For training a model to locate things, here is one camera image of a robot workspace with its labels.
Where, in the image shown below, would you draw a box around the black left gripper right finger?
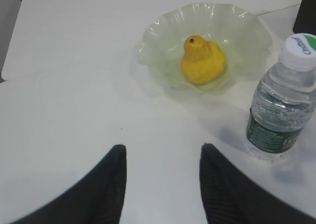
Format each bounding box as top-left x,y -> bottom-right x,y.
199,144 -> 316,224

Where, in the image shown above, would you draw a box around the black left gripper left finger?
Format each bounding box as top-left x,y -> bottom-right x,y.
16,145 -> 127,224

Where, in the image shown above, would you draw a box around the clear water bottle green label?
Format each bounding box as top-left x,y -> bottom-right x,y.
246,33 -> 316,155

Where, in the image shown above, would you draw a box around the yellow pear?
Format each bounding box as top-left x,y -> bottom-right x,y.
180,35 -> 226,84

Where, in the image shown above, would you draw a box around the pale green wavy plate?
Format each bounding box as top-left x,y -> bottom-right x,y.
137,3 -> 273,93

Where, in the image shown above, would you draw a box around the black square pen holder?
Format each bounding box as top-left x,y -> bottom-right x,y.
293,0 -> 316,35

